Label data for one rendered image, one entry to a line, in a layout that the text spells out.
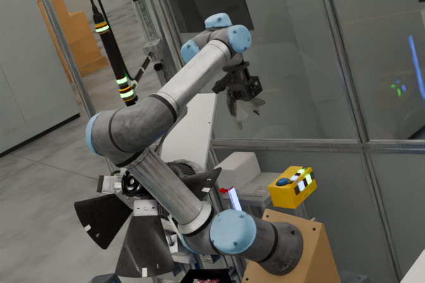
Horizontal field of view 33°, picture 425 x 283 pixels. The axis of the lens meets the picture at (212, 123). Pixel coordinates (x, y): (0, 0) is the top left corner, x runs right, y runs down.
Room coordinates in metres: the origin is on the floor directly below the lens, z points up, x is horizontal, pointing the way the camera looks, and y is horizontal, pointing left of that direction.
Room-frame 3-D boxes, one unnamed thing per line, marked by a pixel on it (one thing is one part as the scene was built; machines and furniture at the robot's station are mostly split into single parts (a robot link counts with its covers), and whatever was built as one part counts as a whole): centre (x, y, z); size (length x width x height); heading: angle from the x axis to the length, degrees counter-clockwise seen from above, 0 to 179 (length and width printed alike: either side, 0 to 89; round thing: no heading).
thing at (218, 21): (2.09, -0.11, 1.73); 0.09 x 0.08 x 0.11; 131
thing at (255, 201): (2.93, -0.06, 0.84); 0.36 x 0.24 x 0.03; 44
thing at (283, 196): (2.41, -0.21, 1.02); 0.16 x 0.10 x 0.11; 134
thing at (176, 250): (2.49, 0.28, 0.91); 0.12 x 0.08 x 0.12; 134
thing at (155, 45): (3.08, 0.14, 1.55); 0.10 x 0.07 x 0.08; 169
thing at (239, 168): (3.00, -0.03, 0.91); 0.17 x 0.16 x 0.11; 134
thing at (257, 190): (2.82, -0.08, 0.87); 0.15 x 0.09 x 0.02; 45
